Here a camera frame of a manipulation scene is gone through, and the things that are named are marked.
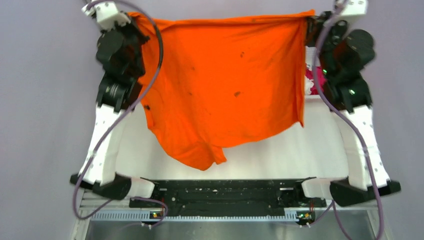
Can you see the white slotted cable duct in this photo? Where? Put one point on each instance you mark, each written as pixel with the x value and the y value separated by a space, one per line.
pixel 153 217

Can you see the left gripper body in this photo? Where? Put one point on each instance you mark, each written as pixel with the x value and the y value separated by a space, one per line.
pixel 132 34

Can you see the magenta t-shirt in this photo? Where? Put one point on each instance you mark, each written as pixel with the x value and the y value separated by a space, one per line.
pixel 320 74

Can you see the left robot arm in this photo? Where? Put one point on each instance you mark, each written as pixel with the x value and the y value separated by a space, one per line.
pixel 119 51

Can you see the orange t-shirt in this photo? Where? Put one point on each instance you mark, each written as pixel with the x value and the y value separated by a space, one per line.
pixel 226 82

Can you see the aluminium frame rail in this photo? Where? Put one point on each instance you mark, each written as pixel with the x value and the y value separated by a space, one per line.
pixel 357 223

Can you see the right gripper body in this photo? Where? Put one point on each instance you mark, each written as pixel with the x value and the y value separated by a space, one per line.
pixel 312 35

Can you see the white plastic basket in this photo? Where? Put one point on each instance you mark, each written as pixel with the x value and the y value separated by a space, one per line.
pixel 309 56

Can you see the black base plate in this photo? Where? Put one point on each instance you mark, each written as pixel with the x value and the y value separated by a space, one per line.
pixel 229 198

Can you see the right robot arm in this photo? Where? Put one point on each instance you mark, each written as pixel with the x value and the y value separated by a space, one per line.
pixel 340 55

